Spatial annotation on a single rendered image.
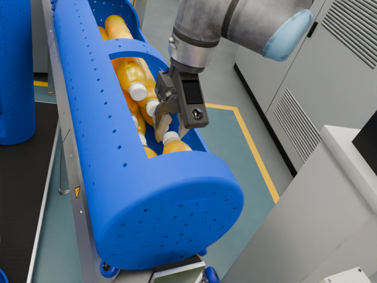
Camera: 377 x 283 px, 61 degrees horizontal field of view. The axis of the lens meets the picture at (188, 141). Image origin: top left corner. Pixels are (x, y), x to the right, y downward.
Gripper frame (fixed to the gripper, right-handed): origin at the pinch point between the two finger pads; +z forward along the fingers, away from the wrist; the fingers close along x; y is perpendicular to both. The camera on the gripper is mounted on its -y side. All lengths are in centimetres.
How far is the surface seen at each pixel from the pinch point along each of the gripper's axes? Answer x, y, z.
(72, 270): 15, 28, 111
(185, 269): 5.2, -28.0, 5.8
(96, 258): 17.8, -15.6, 18.9
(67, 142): 19.2, 26.9, 24.5
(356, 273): -26.1, -38.7, 1.3
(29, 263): 33, 28, 96
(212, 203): 0.6, -22.2, -5.2
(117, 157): 15.8, -12.2, -8.3
